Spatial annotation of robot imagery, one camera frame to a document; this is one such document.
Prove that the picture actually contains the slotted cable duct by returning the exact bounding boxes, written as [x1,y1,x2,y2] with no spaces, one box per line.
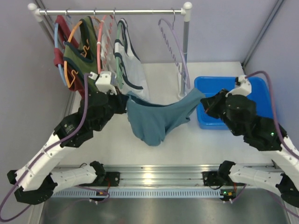
[45,188,234,198]

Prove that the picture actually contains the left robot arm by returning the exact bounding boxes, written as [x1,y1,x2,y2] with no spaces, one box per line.
[7,91,128,205]

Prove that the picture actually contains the light blue hanger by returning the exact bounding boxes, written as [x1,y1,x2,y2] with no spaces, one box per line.
[54,23,67,86]

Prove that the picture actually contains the aluminium mounting rail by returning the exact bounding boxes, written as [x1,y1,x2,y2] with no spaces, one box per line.
[102,164,288,187]

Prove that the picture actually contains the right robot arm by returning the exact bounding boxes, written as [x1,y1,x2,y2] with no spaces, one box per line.
[201,89,299,207]

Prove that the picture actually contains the teal tank top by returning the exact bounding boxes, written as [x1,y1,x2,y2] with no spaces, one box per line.
[127,88,206,147]

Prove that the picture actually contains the pink hanger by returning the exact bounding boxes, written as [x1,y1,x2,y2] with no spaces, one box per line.
[97,15,107,74]

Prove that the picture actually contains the white shirt on pink hanger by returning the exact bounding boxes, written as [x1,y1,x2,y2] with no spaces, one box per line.
[100,15,117,72]

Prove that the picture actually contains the blue plastic bin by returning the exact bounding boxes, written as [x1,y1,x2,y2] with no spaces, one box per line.
[194,76,273,130]

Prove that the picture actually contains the white navy-trimmed tank top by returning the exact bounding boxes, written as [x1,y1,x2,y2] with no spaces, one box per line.
[119,18,150,101]

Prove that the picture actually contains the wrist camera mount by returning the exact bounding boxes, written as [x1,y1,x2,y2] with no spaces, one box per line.
[226,75,252,97]
[90,71,117,95]

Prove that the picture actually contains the orange hanger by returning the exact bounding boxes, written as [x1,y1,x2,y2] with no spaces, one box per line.
[63,20,84,89]

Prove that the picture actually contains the white clothes rack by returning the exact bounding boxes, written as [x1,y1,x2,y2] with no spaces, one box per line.
[28,0,192,99]

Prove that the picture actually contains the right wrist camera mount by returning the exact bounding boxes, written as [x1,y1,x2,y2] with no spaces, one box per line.
[226,75,252,97]

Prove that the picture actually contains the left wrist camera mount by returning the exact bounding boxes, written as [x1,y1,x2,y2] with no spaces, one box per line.
[90,71,117,95]

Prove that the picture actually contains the lavender plastic hanger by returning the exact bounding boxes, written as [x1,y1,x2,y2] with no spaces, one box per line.
[158,18,191,89]

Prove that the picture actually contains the red tank top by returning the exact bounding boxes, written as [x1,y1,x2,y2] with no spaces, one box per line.
[54,15,85,99]

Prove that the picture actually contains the mint green hanger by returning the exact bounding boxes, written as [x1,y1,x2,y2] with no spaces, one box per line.
[114,22,123,89]

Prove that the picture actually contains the green tank top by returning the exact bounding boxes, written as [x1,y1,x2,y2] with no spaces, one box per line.
[63,16,98,88]

